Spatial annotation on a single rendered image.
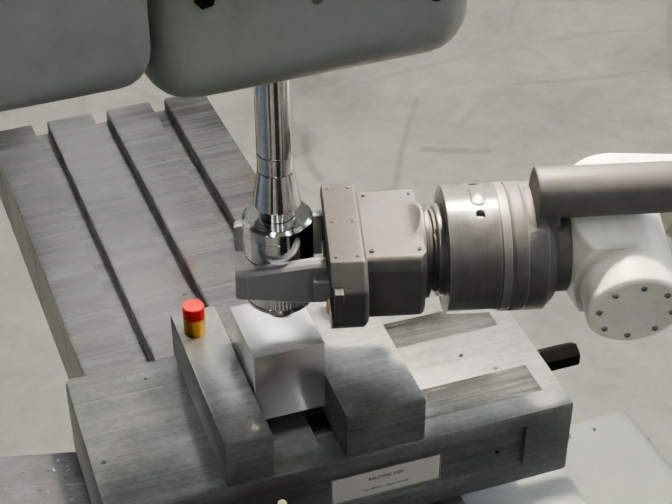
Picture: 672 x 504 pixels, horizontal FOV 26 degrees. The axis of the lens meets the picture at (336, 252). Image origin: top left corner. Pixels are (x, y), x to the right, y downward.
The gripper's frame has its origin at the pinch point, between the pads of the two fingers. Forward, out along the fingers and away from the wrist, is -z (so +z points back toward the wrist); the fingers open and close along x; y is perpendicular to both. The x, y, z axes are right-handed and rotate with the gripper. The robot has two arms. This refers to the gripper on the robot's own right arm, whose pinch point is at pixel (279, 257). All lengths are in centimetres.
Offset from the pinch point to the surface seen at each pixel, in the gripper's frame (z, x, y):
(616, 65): 86, -219, 113
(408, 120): 34, -198, 113
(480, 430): 14.0, 2.9, 14.3
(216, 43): -3.0, 11.5, -22.7
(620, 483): 32, -16, 41
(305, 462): 1.2, 5.7, 13.8
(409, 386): 8.7, 2.8, 9.8
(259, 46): -0.8, 10.7, -22.0
